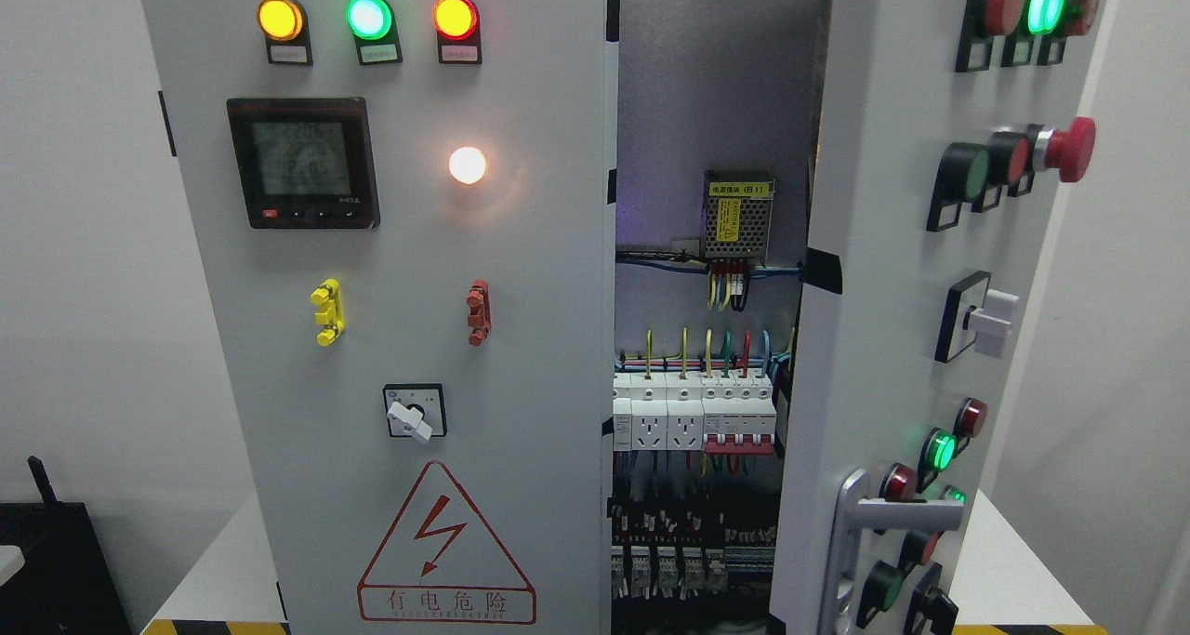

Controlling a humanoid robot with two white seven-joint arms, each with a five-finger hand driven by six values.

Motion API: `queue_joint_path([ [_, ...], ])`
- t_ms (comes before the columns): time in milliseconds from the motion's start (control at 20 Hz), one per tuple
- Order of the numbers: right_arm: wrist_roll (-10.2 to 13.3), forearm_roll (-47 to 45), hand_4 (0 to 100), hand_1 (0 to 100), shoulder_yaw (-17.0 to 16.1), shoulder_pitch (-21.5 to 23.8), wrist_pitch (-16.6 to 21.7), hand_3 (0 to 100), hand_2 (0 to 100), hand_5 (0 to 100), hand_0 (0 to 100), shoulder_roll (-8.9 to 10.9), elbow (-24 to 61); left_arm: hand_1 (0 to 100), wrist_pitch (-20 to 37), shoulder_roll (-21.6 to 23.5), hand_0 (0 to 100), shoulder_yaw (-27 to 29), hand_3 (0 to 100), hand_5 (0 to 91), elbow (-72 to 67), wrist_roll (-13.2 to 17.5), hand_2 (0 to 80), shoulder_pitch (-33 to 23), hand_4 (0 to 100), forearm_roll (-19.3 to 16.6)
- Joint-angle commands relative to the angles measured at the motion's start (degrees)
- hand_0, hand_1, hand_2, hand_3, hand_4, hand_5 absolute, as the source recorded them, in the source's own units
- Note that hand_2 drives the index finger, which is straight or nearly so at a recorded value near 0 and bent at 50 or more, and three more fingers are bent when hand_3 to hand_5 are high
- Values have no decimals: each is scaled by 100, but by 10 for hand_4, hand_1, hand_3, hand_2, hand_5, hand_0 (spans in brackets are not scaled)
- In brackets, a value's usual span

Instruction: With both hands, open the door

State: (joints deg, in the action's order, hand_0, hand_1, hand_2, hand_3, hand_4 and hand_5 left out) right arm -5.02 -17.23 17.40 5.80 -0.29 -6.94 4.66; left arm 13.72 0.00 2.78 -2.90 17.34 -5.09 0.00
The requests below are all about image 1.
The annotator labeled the metal mesh power supply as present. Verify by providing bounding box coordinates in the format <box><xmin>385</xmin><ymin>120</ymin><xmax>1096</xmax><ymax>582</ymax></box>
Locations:
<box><xmin>701</xmin><ymin>170</ymin><xmax>776</xmax><ymax>266</ymax></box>

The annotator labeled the white selector switch right door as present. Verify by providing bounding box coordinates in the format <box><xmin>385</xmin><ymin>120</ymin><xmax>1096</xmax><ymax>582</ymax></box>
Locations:
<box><xmin>934</xmin><ymin>271</ymin><xmax>1020</xmax><ymax>363</ymax></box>

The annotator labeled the silver door handle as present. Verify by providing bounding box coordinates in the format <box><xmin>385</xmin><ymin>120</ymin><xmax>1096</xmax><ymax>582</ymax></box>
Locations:
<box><xmin>816</xmin><ymin>469</ymin><xmax>965</xmax><ymax>634</ymax></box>

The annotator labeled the red emergency stop button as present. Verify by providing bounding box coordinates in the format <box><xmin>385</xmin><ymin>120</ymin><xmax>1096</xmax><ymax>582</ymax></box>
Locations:
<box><xmin>1025</xmin><ymin>115</ymin><xmax>1097</xmax><ymax>183</ymax></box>

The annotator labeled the grey cabinet door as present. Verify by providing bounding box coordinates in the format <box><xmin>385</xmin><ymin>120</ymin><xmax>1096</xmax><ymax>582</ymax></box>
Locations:
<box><xmin>143</xmin><ymin>0</ymin><xmax>616</xmax><ymax>634</ymax></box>
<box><xmin>770</xmin><ymin>0</ymin><xmax>1104</xmax><ymax>634</ymax></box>

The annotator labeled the black digital power meter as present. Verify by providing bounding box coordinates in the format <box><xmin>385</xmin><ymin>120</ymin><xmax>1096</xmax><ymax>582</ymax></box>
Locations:
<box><xmin>226</xmin><ymin>98</ymin><xmax>381</xmax><ymax>230</ymax></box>

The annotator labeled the white socket breaker row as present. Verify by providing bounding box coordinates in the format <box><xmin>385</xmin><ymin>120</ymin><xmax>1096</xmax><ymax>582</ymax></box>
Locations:
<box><xmin>610</xmin><ymin>371</ymin><xmax>776</xmax><ymax>455</ymax></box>

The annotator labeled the black box at left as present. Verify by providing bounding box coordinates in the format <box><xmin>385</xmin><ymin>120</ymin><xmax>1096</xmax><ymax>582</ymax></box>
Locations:
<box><xmin>1</xmin><ymin>455</ymin><xmax>131</xmax><ymax>634</ymax></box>

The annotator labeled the red electric hazard sticker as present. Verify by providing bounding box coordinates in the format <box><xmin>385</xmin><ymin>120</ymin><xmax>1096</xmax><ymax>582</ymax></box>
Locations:
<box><xmin>357</xmin><ymin>461</ymin><xmax>536</xmax><ymax>624</ymax></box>

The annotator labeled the yellow terminal connector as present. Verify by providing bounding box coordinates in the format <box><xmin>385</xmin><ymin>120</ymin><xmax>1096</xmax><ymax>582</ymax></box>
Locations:
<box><xmin>311</xmin><ymin>278</ymin><xmax>345</xmax><ymax>347</ymax></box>

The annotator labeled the green indicator lamp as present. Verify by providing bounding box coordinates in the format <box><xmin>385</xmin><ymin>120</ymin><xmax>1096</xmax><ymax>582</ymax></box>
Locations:
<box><xmin>345</xmin><ymin>0</ymin><xmax>392</xmax><ymax>40</ymax></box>

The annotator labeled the white rotary selector switch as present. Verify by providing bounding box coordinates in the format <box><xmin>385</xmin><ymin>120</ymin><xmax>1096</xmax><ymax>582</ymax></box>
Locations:
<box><xmin>382</xmin><ymin>382</ymin><xmax>449</xmax><ymax>444</ymax></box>

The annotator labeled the yellow indicator lamp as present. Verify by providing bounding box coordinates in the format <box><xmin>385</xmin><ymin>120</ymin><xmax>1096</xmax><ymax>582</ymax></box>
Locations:
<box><xmin>257</xmin><ymin>0</ymin><xmax>306</xmax><ymax>43</ymax></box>

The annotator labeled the red indicator lamp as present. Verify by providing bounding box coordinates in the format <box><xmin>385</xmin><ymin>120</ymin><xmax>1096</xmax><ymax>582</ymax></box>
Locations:
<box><xmin>432</xmin><ymin>0</ymin><xmax>480</xmax><ymax>42</ymax></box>

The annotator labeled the white glowing indicator lamp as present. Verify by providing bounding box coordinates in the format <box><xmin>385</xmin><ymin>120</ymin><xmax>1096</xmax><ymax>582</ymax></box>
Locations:
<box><xmin>449</xmin><ymin>145</ymin><xmax>488</xmax><ymax>186</ymax></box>

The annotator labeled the red terminal connector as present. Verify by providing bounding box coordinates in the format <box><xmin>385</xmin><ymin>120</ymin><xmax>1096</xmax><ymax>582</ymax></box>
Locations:
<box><xmin>465</xmin><ymin>279</ymin><xmax>491</xmax><ymax>347</ymax></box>

